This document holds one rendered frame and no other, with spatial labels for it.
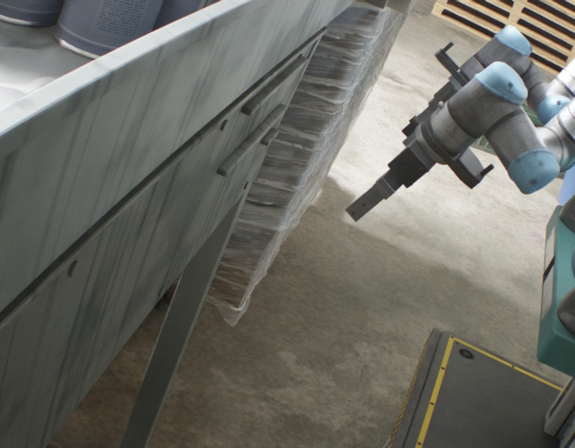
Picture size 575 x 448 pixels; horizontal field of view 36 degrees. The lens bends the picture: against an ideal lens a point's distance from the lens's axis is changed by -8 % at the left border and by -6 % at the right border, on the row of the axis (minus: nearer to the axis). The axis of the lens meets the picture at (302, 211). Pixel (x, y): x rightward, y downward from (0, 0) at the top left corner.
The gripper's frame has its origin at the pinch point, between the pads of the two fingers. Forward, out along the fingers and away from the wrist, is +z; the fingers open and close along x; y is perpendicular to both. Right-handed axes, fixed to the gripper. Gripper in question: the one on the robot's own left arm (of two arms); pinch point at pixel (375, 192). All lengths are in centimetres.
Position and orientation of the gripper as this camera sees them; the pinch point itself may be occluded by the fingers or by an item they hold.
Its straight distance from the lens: 154.1
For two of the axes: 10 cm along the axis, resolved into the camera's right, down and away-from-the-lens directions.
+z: -6.3, 5.5, 5.5
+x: -4.2, 3.5, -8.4
